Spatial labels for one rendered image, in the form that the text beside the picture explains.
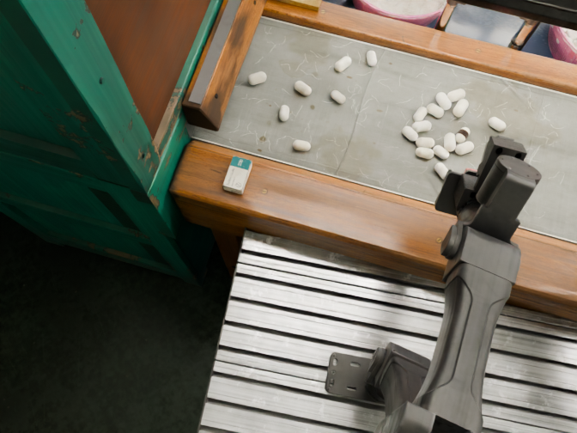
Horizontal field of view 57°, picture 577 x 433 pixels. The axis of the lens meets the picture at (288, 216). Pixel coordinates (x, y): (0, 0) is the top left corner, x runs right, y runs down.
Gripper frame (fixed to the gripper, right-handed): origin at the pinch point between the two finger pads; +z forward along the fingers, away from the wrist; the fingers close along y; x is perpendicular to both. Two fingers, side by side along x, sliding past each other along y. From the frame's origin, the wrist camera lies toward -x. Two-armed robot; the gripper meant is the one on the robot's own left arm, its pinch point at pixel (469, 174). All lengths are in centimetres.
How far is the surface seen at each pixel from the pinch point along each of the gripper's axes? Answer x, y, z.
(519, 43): -16.1, -6.5, 31.1
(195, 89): -1.5, 47.1, 0.9
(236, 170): 10.2, 37.5, -1.0
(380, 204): 10.4, 11.7, 1.8
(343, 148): 5.9, 20.6, 10.9
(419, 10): -16.5, 13.4, 38.0
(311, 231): 16.1, 22.1, -4.0
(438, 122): -0.9, 4.7, 18.8
